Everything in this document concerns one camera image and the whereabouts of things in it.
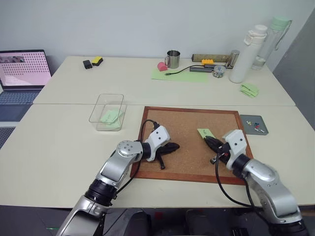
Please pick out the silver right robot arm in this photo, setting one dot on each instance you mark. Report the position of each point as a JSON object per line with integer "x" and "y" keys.
{"x": 268, "y": 182}

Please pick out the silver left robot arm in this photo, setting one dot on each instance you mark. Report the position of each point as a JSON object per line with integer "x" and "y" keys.
{"x": 115, "y": 169}

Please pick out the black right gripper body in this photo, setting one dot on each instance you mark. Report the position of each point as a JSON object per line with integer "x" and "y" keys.
{"x": 221, "y": 153}

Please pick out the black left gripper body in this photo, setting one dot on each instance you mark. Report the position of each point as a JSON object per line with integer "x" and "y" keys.
{"x": 164, "y": 149}

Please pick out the metal cylinder can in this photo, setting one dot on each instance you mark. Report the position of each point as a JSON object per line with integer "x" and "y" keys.
{"x": 232, "y": 59}

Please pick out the light green paper sheet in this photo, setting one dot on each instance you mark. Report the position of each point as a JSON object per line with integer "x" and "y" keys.
{"x": 187, "y": 77}

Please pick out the dark grid floor mat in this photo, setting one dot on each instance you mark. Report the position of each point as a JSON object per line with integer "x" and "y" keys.
{"x": 5, "y": 136}

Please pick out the yellow toy brick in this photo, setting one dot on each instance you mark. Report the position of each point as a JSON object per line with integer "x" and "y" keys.
{"x": 208, "y": 62}

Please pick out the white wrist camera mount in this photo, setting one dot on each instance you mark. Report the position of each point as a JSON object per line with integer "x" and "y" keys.
{"x": 158, "y": 137}
{"x": 237, "y": 143}

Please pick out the green sticky notes stack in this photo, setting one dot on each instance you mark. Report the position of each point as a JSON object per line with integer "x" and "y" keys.
{"x": 110, "y": 116}

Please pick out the clear bottle with green lid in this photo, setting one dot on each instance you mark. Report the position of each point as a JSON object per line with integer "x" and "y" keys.
{"x": 270, "y": 41}

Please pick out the loose green notes pile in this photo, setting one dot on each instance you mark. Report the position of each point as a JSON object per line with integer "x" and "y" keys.
{"x": 249, "y": 90}

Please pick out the green sticky note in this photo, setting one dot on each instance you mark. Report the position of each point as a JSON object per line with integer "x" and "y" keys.
{"x": 203, "y": 132}

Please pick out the open laptop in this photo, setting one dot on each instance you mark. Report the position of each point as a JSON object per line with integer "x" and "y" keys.
{"x": 19, "y": 73}

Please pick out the clear jar of pushpins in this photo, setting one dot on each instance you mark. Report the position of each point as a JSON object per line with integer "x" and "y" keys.
{"x": 218, "y": 71}

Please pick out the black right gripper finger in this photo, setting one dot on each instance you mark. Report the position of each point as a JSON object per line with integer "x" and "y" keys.
{"x": 211, "y": 145}
{"x": 214, "y": 140}

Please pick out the stainless steel mug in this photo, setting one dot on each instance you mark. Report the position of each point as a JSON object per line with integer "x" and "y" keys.
{"x": 173, "y": 60}

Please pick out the white water bottle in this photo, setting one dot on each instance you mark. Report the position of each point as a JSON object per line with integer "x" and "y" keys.
{"x": 243, "y": 59}

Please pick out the wood-framed cork board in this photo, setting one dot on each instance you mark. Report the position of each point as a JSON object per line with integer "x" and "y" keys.
{"x": 187, "y": 147}

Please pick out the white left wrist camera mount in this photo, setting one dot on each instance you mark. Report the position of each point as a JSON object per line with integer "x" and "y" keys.
{"x": 158, "y": 137}

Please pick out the yellow and black eraser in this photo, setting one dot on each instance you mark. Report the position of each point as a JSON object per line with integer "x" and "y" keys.
{"x": 97, "y": 61}

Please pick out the gray flat tray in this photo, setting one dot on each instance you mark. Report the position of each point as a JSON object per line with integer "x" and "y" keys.
{"x": 261, "y": 120}

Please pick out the clear plastic box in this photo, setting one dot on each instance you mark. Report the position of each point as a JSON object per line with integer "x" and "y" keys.
{"x": 108, "y": 113}

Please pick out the pink rounded object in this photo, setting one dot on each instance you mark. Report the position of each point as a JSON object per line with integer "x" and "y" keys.
{"x": 162, "y": 67}

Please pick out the small black block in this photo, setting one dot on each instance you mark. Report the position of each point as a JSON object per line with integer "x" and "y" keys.
{"x": 87, "y": 64}

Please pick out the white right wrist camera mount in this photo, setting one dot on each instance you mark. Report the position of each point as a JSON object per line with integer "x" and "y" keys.
{"x": 237, "y": 143}

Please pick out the white pushpin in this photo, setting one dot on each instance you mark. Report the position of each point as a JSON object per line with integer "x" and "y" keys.
{"x": 259, "y": 130}

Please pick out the gray usb hub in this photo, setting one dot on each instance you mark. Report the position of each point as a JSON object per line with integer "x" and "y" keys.
{"x": 199, "y": 69}

